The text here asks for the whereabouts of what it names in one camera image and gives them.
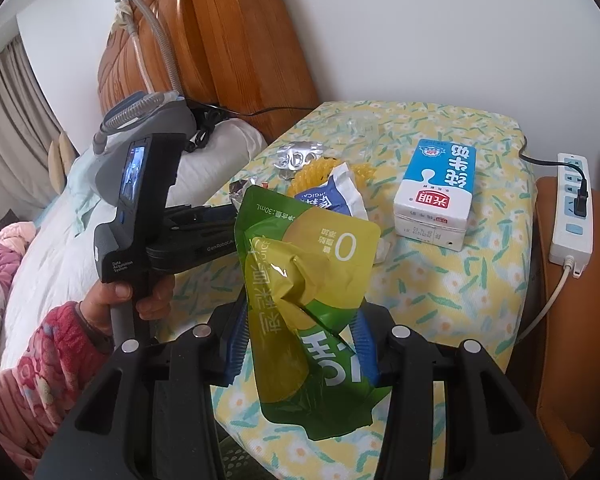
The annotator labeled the green yellow snack bag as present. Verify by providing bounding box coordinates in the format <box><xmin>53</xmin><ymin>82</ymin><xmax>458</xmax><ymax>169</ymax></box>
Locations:
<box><xmin>235</xmin><ymin>185</ymin><xmax>387</xmax><ymax>441</ymax></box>

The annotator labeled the white pillow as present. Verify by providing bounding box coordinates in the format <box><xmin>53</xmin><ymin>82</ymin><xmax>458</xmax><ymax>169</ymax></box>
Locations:
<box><xmin>0</xmin><ymin>119</ymin><xmax>266</xmax><ymax>370</ymax></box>

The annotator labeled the grey breathing machine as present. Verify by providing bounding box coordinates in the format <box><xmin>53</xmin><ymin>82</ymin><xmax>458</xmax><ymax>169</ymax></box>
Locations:
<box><xmin>87</xmin><ymin>91</ymin><xmax>196</xmax><ymax>206</ymax></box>

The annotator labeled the grey corrugated hose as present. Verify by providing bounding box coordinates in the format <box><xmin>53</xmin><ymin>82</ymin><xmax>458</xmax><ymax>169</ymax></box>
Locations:
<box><xmin>90</xmin><ymin>0</ymin><xmax>184</xmax><ymax>156</ymax></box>

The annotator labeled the yellow floral cloth cover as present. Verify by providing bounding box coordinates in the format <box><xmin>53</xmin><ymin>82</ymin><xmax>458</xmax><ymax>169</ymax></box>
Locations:
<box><xmin>157</xmin><ymin>98</ymin><xmax>539</xmax><ymax>480</ymax></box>

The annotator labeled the light blue cloth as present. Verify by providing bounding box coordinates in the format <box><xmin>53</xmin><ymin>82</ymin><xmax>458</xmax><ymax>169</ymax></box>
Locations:
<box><xmin>47</xmin><ymin>142</ymin><xmax>102</xmax><ymax>234</ymax></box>

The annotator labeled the silver foil wrapper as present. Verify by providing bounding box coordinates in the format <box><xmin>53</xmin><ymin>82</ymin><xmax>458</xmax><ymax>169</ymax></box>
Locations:
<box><xmin>274</xmin><ymin>141</ymin><xmax>325</xmax><ymax>171</ymax></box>

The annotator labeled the pink floral sleeve forearm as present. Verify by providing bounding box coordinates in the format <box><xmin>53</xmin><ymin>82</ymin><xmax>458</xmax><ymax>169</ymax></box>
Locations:
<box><xmin>0</xmin><ymin>301</ymin><xmax>111</xmax><ymax>479</ymax></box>

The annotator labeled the blue white milk carton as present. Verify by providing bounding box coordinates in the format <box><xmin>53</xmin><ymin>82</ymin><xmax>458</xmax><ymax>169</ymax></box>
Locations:
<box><xmin>393</xmin><ymin>139</ymin><xmax>477</xmax><ymax>252</ymax></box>

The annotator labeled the black power adapter cable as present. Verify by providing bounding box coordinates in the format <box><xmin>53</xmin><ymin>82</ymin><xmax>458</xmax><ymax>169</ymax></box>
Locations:
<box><xmin>182</xmin><ymin>102</ymin><xmax>322</xmax><ymax>156</ymax></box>

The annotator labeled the small candy wrapper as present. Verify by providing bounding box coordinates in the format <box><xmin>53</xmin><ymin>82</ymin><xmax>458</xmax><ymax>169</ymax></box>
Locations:
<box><xmin>228</xmin><ymin>177</ymin><xmax>268</xmax><ymax>209</ymax></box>

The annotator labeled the white power strip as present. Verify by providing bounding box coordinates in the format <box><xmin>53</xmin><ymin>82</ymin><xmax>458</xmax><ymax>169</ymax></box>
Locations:
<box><xmin>548</xmin><ymin>153</ymin><xmax>594</xmax><ymax>278</ymax></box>

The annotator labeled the green plastic trash basket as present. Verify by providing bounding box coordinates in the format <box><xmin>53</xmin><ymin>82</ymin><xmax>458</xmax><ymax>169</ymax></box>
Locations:
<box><xmin>216</xmin><ymin>426</ymin><xmax>275</xmax><ymax>480</ymax></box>

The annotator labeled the wooden headboard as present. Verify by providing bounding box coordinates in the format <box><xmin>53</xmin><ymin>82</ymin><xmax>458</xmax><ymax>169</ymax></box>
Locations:
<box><xmin>97</xmin><ymin>0</ymin><xmax>320</xmax><ymax>142</ymax></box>

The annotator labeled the beige curtain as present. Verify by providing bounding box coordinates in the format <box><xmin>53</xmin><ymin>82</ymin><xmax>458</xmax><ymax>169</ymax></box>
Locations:
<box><xmin>0</xmin><ymin>37</ymin><xmax>62</xmax><ymax>220</ymax></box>

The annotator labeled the person's left hand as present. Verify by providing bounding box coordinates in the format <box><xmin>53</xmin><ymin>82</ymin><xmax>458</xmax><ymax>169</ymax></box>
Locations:
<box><xmin>78</xmin><ymin>275</ymin><xmax>175</xmax><ymax>336</ymax></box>

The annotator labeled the blue white snack packet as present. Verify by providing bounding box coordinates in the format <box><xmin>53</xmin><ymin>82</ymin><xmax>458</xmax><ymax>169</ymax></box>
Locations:
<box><xmin>294</xmin><ymin>162</ymin><xmax>368</xmax><ymax>220</ymax></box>

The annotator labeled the yellow foam fruit net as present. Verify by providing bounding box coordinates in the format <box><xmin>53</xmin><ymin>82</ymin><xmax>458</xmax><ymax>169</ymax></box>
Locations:
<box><xmin>286</xmin><ymin>157</ymin><xmax>376</xmax><ymax>197</ymax></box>

